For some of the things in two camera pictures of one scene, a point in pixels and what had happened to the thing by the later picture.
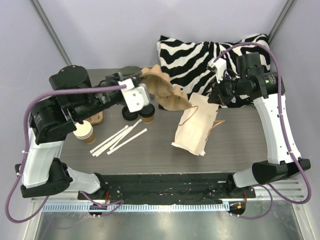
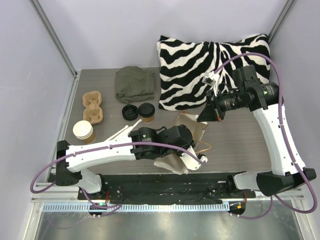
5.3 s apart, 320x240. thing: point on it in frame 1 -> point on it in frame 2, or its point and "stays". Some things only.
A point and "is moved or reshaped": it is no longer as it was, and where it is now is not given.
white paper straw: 108,139 stays
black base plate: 126,188 stays
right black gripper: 216,95 -> 213,106
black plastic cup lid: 147,111 stays
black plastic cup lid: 128,115 stays
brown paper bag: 195,123 is moved or reshaped
